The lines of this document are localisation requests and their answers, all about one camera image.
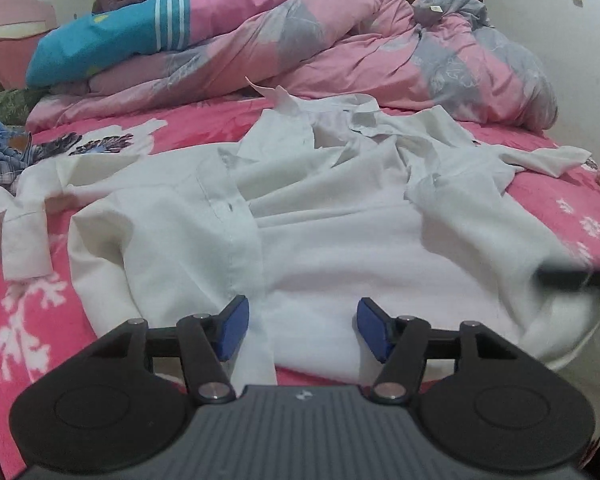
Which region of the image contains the pink and white headboard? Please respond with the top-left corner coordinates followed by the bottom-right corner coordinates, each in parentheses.
top-left (0, 0), bottom-right (58, 81)

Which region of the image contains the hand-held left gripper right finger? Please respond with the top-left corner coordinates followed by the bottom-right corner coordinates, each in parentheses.
top-left (356, 297), bottom-right (521, 407)

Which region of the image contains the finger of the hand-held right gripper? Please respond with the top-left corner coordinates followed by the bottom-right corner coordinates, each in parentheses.
top-left (536, 267), bottom-right (600, 292)

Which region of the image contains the pink and grey quilt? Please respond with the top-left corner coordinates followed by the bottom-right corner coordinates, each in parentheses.
top-left (26, 0), bottom-right (558, 133)

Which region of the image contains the green patterned pillow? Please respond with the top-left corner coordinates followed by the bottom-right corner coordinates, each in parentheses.
top-left (0, 82), bottom-right (46, 126)

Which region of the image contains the pink floral bed blanket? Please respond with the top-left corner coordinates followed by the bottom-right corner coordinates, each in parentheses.
top-left (0, 95), bottom-right (600, 480)

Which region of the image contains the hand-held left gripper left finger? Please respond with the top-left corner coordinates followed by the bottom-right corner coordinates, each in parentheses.
top-left (87, 294), bottom-right (251, 407)

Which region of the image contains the white shirt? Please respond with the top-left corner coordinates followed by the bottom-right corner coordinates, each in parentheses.
top-left (0, 85), bottom-right (600, 386)

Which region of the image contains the plaid shirt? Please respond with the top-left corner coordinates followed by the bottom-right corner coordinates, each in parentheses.
top-left (0, 132), bottom-right (33, 196)

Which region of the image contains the blue striped pillow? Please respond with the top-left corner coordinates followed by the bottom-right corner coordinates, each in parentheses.
top-left (26, 0), bottom-right (191, 88)

